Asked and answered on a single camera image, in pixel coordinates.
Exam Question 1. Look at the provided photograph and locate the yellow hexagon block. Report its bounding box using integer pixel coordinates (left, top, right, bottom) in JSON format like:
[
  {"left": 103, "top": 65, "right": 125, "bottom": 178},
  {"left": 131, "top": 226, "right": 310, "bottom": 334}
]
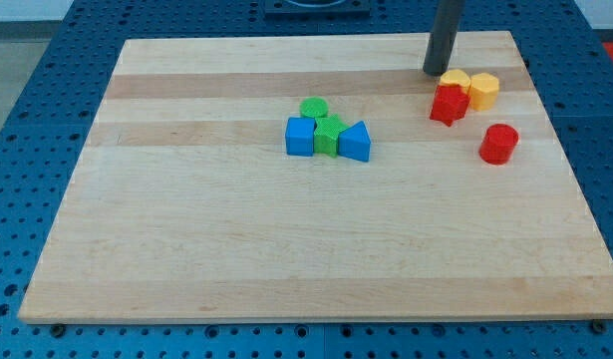
[{"left": 468, "top": 73, "right": 499, "bottom": 111}]

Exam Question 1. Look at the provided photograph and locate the green star block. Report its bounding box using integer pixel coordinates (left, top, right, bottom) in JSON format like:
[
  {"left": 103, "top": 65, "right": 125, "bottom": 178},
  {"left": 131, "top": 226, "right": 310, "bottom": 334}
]
[{"left": 314, "top": 114, "right": 350, "bottom": 158}]

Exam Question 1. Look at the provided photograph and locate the blue cube block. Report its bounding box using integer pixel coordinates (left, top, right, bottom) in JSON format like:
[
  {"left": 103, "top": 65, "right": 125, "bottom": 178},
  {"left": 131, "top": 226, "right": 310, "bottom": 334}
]
[{"left": 285, "top": 117, "right": 316, "bottom": 157}]

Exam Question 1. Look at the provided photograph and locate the blue triangle block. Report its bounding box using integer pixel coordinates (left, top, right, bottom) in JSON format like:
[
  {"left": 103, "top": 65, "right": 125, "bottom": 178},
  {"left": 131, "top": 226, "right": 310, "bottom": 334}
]
[{"left": 338, "top": 121, "right": 372, "bottom": 163}]

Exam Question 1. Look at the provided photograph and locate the green cylinder block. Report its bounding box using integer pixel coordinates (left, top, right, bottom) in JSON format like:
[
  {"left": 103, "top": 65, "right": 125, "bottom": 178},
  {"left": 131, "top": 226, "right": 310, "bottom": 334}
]
[{"left": 299, "top": 97, "right": 329, "bottom": 118}]

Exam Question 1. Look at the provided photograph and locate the wooden board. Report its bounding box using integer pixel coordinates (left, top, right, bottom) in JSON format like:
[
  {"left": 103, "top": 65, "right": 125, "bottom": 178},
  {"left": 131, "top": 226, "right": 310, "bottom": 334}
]
[{"left": 18, "top": 31, "right": 613, "bottom": 324}]

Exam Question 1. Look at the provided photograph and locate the red star block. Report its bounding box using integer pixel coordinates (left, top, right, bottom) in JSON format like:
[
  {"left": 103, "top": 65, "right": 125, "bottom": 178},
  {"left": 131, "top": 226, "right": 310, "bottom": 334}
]
[{"left": 430, "top": 85, "right": 470, "bottom": 127}]

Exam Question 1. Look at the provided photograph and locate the red cylinder block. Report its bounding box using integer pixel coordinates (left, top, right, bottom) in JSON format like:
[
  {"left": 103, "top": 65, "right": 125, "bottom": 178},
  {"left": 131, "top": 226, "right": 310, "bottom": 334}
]
[{"left": 478, "top": 124, "right": 519, "bottom": 166}]

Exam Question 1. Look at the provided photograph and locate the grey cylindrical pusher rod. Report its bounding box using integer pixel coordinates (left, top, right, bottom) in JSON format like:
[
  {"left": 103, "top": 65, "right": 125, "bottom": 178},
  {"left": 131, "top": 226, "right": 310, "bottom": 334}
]
[{"left": 423, "top": 0, "right": 465, "bottom": 77}]

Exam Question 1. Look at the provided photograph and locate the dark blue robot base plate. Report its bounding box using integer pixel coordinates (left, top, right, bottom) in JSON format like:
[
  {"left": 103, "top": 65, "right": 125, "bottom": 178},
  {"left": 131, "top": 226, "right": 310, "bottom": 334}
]
[{"left": 261, "top": 0, "right": 372, "bottom": 18}]

